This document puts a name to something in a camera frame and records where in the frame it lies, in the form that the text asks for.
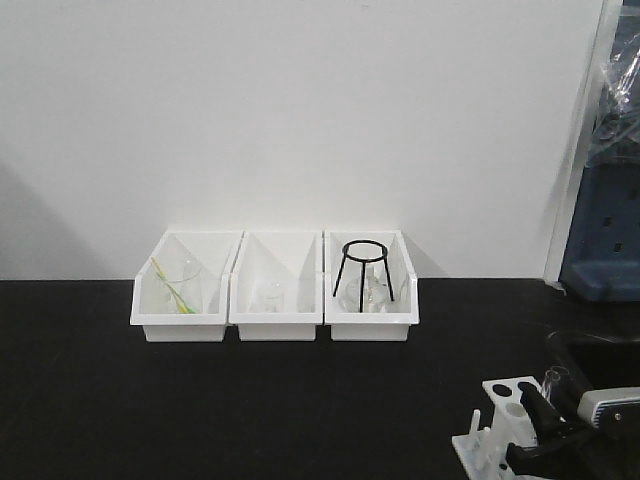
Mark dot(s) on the clear beaker with yellow stick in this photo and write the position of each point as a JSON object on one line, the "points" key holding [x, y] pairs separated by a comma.
{"points": [[184, 294]]}

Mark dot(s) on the white left storage bin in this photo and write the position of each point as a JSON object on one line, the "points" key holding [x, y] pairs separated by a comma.
{"points": [[216, 252]]}

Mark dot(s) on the clear glass test tube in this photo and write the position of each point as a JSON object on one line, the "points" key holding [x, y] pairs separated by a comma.
{"points": [[553, 380]]}

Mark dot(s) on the white test tube rack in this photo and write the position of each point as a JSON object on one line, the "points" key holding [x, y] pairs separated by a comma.
{"points": [[482, 450]]}

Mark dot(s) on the white middle storage bin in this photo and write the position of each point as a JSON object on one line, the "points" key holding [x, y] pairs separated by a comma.
{"points": [[294, 258]]}

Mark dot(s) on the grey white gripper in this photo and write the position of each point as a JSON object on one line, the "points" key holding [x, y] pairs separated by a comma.
{"points": [[600, 439]]}

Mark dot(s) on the small clear glass beaker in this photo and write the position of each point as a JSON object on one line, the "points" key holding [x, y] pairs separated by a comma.
{"points": [[271, 297]]}

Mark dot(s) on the clear plastic bag of pegs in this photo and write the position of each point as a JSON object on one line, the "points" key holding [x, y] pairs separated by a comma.
{"points": [[615, 137]]}

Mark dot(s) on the black lab sink basin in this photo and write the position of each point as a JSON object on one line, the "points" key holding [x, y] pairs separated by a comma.
{"points": [[594, 361]]}

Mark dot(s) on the white right storage bin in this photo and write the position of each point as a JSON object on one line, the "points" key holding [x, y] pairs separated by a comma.
{"points": [[393, 323]]}

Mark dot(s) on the clear glass flask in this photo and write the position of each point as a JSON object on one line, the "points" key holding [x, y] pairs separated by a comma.
{"points": [[371, 300]]}

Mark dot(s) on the grey pegboard drying rack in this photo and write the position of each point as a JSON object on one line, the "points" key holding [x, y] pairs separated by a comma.
{"points": [[601, 259]]}

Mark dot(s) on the white storage bin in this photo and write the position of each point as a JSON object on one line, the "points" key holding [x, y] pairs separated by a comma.
{"points": [[216, 252], [294, 258], [393, 323]]}

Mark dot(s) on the black wire tripod stand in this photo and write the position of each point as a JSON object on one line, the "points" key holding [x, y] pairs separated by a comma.
{"points": [[362, 258]]}

